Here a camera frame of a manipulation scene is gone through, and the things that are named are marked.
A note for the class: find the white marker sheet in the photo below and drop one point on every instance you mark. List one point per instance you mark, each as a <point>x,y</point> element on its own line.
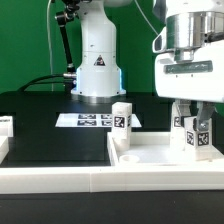
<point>90,120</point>

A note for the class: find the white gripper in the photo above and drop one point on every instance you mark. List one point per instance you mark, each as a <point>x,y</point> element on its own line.
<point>200,79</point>

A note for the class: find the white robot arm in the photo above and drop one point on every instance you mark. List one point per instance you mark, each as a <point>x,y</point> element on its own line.
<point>190,53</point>

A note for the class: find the white square tabletop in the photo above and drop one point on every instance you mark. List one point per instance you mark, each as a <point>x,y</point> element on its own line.
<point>153,149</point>

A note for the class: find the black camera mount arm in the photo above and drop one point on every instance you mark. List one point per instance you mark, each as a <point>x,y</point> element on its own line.
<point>62,18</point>

